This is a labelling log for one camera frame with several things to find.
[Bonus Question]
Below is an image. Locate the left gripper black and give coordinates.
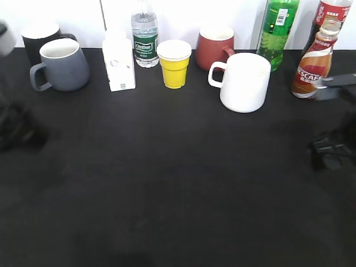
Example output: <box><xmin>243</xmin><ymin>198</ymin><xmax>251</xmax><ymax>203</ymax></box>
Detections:
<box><xmin>1</xmin><ymin>103</ymin><xmax>49</xmax><ymax>152</ymax></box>

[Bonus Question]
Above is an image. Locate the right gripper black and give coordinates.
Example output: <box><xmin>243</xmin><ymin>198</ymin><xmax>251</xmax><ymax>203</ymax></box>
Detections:
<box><xmin>308</xmin><ymin>73</ymin><xmax>355</xmax><ymax>171</ymax></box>

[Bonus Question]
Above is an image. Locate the Nescafe coffee bottle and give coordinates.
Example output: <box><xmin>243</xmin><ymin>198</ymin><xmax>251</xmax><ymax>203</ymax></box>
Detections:
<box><xmin>291</xmin><ymin>18</ymin><xmax>341</xmax><ymax>98</ymax></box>

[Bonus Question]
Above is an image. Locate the grey ceramic mug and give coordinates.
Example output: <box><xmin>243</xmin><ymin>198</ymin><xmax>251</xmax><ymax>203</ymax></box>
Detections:
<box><xmin>29</xmin><ymin>38</ymin><xmax>90</xmax><ymax>92</ymax></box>

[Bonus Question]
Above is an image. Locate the white ceramic mug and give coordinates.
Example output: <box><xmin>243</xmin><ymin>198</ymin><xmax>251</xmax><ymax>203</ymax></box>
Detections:
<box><xmin>207</xmin><ymin>53</ymin><xmax>271</xmax><ymax>113</ymax></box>

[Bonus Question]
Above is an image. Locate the green sprite bottle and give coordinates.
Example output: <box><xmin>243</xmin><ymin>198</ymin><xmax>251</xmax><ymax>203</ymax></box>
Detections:
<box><xmin>256</xmin><ymin>0</ymin><xmax>300</xmax><ymax>71</ymax></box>

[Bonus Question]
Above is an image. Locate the black ceramic mug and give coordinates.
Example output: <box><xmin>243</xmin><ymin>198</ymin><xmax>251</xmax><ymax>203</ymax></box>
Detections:
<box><xmin>21</xmin><ymin>21</ymin><xmax>77</xmax><ymax>66</ymax></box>

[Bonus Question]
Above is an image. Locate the red ceramic mug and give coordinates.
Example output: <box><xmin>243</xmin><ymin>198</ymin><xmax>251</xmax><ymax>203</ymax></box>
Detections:
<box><xmin>195</xmin><ymin>25</ymin><xmax>235</xmax><ymax>71</ymax></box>

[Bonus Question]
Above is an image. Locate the cola bottle red label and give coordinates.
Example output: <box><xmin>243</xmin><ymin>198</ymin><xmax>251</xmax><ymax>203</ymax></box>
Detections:
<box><xmin>300</xmin><ymin>0</ymin><xmax>353</xmax><ymax>58</ymax></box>

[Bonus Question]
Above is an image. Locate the white carton box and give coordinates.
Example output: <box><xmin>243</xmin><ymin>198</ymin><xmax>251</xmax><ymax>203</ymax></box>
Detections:
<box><xmin>102</xmin><ymin>30</ymin><xmax>136</xmax><ymax>92</ymax></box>

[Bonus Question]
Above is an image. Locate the yellow plastic cup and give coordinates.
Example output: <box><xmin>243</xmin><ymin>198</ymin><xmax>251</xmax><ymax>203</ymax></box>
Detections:
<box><xmin>157</xmin><ymin>39</ymin><xmax>192</xmax><ymax>89</ymax></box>

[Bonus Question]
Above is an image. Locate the clear water bottle green label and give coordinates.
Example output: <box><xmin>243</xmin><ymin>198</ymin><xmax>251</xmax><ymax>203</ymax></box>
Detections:
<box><xmin>131</xmin><ymin>1</ymin><xmax>159</xmax><ymax>68</ymax></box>

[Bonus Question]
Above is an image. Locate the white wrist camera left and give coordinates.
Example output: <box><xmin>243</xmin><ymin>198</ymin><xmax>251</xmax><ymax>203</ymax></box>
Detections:
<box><xmin>0</xmin><ymin>21</ymin><xmax>17</xmax><ymax>58</ymax></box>

